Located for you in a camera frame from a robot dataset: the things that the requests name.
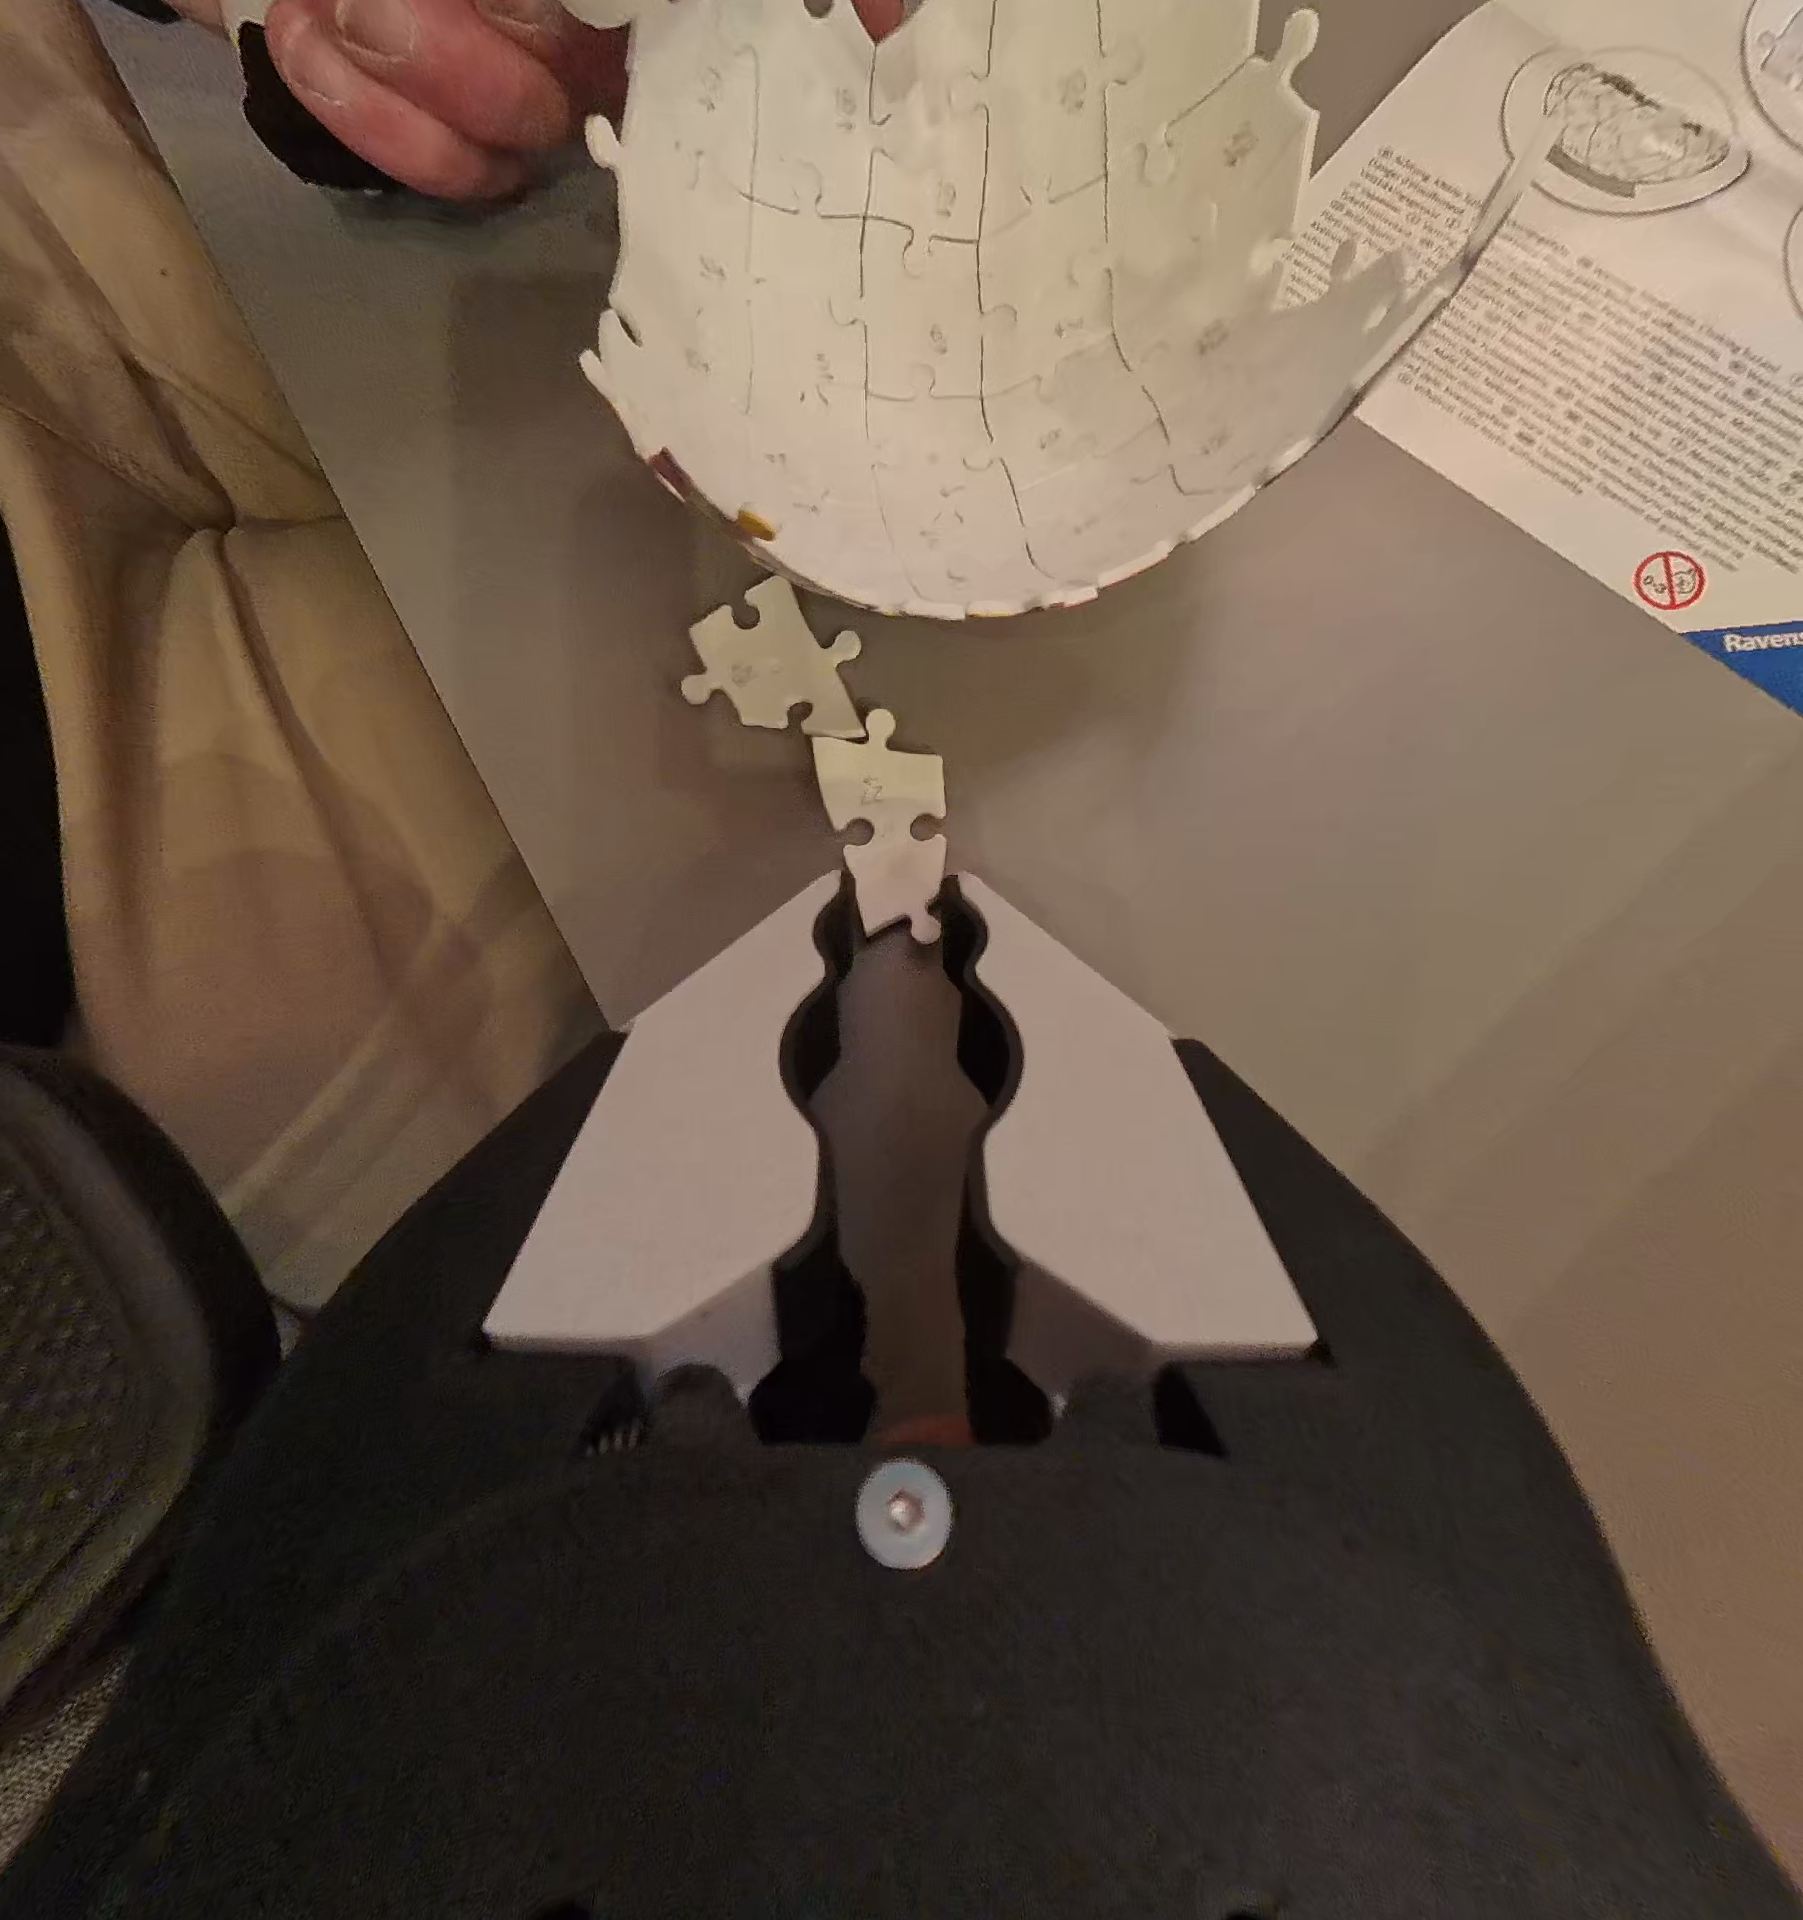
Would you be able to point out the white instruction sheet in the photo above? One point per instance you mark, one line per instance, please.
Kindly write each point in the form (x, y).
(1591, 377)

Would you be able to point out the person's beige trouser leg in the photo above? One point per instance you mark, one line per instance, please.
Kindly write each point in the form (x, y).
(242, 750)

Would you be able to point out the white puzzle piece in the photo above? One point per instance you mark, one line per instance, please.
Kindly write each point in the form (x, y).
(879, 782)
(894, 878)
(767, 661)

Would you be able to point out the partly built puzzle ball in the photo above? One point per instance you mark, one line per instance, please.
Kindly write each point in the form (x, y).
(916, 302)

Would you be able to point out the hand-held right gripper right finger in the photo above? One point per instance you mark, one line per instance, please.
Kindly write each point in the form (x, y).
(1125, 1185)

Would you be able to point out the black mesh office chair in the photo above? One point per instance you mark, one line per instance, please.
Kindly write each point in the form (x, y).
(48, 1351)

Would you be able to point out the person's left hand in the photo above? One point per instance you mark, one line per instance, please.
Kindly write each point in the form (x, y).
(421, 91)

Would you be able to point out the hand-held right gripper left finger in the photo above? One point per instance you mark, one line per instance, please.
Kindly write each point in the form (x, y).
(677, 1185)

